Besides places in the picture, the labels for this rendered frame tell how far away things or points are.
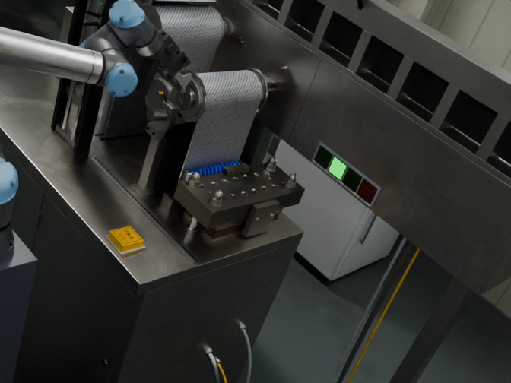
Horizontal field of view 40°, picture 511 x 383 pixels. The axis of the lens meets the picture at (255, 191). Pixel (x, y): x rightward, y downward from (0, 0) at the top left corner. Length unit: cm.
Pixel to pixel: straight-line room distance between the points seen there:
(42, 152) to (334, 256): 176
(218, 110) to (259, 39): 33
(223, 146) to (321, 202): 143
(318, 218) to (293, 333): 61
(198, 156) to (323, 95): 41
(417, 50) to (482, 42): 187
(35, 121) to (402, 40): 121
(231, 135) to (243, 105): 11
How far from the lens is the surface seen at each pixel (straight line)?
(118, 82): 165
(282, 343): 324
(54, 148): 232
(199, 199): 202
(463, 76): 188
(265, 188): 218
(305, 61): 216
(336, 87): 209
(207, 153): 215
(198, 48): 225
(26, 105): 253
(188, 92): 201
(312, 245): 363
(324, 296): 361
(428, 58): 192
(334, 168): 212
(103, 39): 177
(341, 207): 346
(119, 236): 197
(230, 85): 208
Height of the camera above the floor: 211
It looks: 30 degrees down
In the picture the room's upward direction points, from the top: 21 degrees clockwise
